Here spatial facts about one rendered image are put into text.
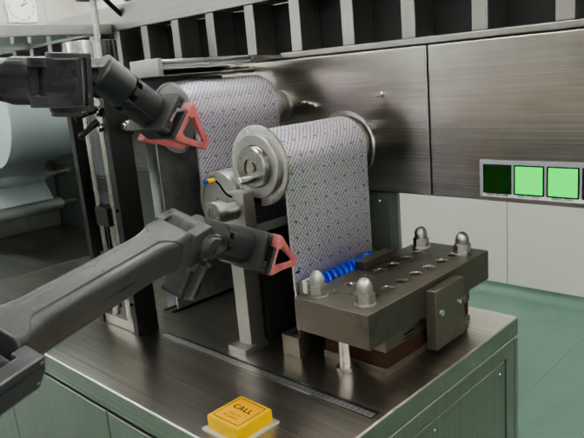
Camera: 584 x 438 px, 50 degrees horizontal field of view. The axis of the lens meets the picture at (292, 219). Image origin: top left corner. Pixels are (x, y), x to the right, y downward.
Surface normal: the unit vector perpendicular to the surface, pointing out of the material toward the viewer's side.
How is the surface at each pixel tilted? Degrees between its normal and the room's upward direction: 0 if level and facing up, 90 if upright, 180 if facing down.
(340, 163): 90
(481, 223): 90
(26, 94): 93
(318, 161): 90
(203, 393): 0
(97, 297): 111
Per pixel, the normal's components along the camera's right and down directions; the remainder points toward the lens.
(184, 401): -0.08, -0.97
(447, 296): 0.72, 0.10
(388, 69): -0.69, 0.22
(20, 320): 0.29, -0.86
